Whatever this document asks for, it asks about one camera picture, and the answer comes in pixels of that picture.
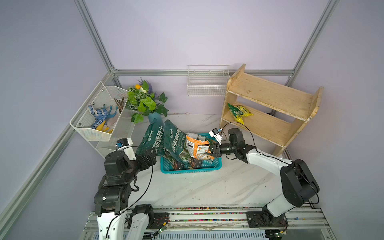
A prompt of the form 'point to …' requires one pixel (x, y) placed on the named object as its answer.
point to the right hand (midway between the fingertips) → (204, 152)
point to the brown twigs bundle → (120, 104)
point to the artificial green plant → (140, 98)
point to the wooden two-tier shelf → (274, 113)
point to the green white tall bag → (196, 136)
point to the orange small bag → (197, 148)
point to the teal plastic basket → (205, 165)
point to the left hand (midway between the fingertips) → (146, 152)
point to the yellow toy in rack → (100, 127)
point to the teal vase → (158, 117)
